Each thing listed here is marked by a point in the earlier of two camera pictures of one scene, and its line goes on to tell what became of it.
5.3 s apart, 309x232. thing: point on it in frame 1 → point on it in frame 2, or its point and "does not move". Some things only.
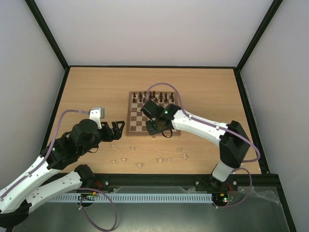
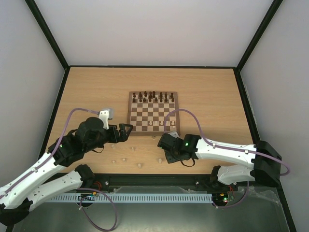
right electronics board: (223, 197) does not move
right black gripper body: (149, 120) → (167, 145)
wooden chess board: (136, 120) does not move
